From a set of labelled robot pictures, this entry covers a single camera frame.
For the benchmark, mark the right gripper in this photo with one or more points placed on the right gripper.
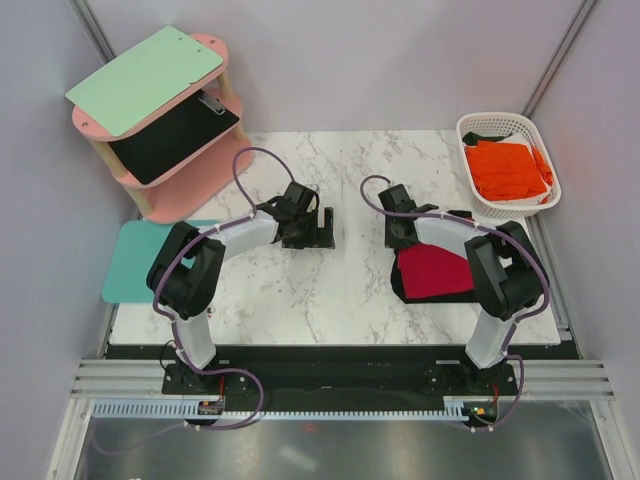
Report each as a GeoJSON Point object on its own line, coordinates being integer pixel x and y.
{"type": "Point", "coordinates": [391, 241]}

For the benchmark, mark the white plastic basket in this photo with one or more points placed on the white plastic basket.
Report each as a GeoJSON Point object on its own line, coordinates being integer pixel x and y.
{"type": "Point", "coordinates": [512, 178]}

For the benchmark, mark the pink three-tier shelf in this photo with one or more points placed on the pink three-tier shelf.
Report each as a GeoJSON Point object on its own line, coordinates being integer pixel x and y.
{"type": "Point", "coordinates": [185, 188]}

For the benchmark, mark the dark green garment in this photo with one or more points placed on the dark green garment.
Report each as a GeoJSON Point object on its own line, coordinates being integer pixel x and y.
{"type": "Point", "coordinates": [472, 139]}

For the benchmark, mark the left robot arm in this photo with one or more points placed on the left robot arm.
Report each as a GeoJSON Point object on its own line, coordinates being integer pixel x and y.
{"type": "Point", "coordinates": [190, 327]}

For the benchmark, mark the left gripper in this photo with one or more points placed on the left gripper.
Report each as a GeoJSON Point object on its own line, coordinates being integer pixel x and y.
{"type": "Point", "coordinates": [319, 237]}

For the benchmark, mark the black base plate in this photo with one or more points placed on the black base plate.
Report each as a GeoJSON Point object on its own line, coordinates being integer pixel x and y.
{"type": "Point", "coordinates": [335, 379]}

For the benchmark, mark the aluminium rail frame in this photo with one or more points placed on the aluminium rail frame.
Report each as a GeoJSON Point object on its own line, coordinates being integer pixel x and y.
{"type": "Point", "coordinates": [543, 379]}

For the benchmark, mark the mint green board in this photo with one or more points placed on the mint green board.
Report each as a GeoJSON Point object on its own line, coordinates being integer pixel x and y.
{"type": "Point", "coordinates": [146, 80]}

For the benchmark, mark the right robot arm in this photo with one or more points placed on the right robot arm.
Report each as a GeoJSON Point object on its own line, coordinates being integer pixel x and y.
{"type": "Point", "coordinates": [509, 282]}

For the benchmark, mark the black clipboard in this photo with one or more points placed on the black clipboard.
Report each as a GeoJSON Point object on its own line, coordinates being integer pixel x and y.
{"type": "Point", "coordinates": [174, 136]}

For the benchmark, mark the teal cutting board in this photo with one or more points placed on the teal cutting board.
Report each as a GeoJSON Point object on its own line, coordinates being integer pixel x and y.
{"type": "Point", "coordinates": [143, 252]}

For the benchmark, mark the orange folded t shirt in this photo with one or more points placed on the orange folded t shirt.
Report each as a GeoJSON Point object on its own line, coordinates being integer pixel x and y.
{"type": "Point", "coordinates": [505, 170]}

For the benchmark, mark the white cable duct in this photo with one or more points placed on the white cable duct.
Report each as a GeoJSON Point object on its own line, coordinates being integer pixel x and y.
{"type": "Point", "coordinates": [196, 410]}

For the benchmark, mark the black t shirt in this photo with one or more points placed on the black t shirt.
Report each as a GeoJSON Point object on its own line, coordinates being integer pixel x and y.
{"type": "Point", "coordinates": [415, 295]}

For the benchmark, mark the red t shirt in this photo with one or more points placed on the red t shirt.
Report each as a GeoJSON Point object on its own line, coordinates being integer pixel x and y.
{"type": "Point", "coordinates": [435, 275]}

